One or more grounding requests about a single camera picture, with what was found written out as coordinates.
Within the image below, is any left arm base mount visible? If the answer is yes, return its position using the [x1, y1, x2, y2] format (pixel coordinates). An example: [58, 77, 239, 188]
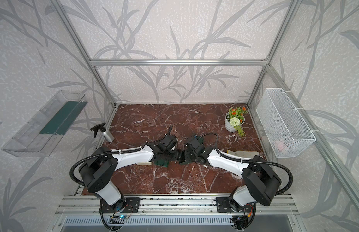
[99, 197, 141, 214]

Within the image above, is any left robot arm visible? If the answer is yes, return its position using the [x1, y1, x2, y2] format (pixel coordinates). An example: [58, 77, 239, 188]
[69, 134, 177, 206]

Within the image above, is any white wire mesh basket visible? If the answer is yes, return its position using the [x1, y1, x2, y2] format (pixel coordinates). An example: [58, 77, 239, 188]
[256, 88, 316, 158]

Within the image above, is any green bow box lid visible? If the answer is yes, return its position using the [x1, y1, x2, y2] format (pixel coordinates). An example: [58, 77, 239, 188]
[154, 159, 170, 168]

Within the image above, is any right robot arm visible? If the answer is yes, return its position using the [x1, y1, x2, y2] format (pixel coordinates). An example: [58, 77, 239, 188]
[178, 132, 294, 212]

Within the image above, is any green jewelry box right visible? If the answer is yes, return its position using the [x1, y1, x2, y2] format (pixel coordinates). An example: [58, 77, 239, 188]
[197, 137, 204, 144]

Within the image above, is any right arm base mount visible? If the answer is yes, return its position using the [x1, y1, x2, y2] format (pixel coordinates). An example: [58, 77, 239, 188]
[213, 197, 253, 214]

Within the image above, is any clear acrylic wall shelf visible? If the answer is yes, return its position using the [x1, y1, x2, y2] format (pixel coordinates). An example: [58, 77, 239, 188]
[2, 90, 87, 157]

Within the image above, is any black trigger spray bottle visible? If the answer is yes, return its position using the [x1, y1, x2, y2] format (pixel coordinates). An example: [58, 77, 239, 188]
[90, 122, 114, 143]

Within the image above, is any cream lotus box lid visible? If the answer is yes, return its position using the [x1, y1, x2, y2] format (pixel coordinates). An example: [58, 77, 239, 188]
[136, 162, 152, 166]

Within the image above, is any aluminium frame rail front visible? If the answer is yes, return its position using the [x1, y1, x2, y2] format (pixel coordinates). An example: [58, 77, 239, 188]
[55, 193, 299, 216]

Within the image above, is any green pad in shelf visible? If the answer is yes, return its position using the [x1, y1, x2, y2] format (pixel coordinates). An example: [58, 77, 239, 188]
[40, 101, 88, 135]

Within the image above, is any potted flower plant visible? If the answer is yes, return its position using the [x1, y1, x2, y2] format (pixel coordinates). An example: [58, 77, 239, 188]
[225, 106, 248, 137]

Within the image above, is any white work glove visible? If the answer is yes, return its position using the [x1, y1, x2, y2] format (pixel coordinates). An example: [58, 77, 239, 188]
[227, 150, 260, 159]

